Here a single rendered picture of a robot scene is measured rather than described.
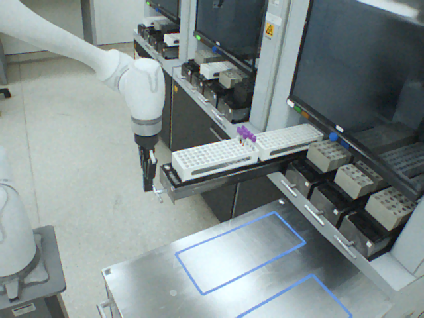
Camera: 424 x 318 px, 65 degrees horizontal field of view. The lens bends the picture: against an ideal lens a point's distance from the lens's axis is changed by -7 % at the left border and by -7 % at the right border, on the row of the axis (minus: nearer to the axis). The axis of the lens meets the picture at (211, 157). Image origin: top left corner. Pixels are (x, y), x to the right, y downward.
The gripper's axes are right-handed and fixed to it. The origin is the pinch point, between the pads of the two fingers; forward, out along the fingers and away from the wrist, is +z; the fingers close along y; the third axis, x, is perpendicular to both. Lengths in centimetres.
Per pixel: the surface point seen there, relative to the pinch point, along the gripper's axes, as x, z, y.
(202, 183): -16.6, 0.0, -6.8
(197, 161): -16.5, -6.2, -2.7
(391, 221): -59, -5, -50
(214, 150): -24.7, -6.1, 0.8
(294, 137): -59, -5, -1
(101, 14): -57, 33, 350
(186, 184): -11.3, -0.2, -5.8
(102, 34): -57, 58, 350
